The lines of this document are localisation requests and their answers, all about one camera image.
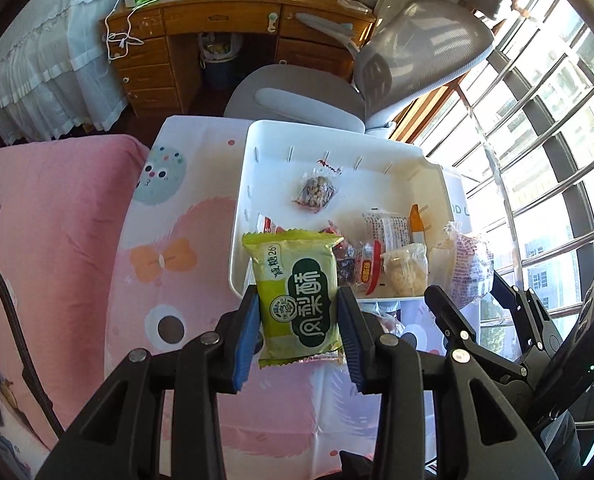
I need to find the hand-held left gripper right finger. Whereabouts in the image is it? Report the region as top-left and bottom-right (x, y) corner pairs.
(337, 285), (560, 480)

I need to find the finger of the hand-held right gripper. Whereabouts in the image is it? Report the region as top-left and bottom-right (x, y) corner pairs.
(424, 284), (528, 387)
(492, 272), (562, 366)

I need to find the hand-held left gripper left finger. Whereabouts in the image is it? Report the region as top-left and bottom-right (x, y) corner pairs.
(34, 285), (263, 480)

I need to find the pale rice cake clear packet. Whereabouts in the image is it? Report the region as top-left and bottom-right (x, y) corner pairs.
(429, 222), (495, 311)

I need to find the pale floss cake clear packet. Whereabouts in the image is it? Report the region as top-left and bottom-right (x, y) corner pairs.
(379, 242), (429, 297)

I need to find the green snack packet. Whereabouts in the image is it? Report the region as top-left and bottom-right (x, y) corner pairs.
(241, 230), (345, 370)

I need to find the red checkered snack packet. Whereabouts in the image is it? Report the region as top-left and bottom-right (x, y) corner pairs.
(354, 240), (383, 296)

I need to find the dark sesame bar clear packet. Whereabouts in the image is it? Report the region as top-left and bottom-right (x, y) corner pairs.
(319, 220), (363, 288)

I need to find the orange white snack packet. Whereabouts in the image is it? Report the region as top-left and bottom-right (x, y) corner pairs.
(408, 204), (428, 248)

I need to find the clear packet with red print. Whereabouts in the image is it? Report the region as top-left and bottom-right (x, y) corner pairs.
(362, 211), (410, 256)

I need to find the nut bar clear packet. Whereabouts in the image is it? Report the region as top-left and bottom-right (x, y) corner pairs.
(291, 157), (343, 213)

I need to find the white plastic bin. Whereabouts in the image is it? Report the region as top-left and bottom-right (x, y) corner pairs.
(228, 119), (450, 303)

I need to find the white printed carton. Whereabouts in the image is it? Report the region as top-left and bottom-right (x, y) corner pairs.
(442, 165), (478, 241)

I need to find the cartoon printed bed sheet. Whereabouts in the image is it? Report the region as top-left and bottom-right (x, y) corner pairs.
(104, 115), (478, 471)

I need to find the metal window grille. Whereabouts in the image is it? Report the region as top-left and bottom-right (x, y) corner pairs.
(392, 0), (594, 411)

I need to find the grey office chair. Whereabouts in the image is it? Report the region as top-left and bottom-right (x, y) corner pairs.
(224, 0), (525, 133)

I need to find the blue waste bin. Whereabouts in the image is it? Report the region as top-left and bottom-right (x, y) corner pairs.
(197, 32), (243, 91)

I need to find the wooden desk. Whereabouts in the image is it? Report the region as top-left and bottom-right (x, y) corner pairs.
(112, 0), (378, 118)

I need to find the bed with white lace skirt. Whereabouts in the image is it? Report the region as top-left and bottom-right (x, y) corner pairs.
(0, 0), (130, 146)

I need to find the black cable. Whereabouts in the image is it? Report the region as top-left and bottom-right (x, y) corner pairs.
(0, 245), (65, 438)

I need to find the white charging cable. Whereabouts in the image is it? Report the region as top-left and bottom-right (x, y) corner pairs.
(104, 0), (148, 63)

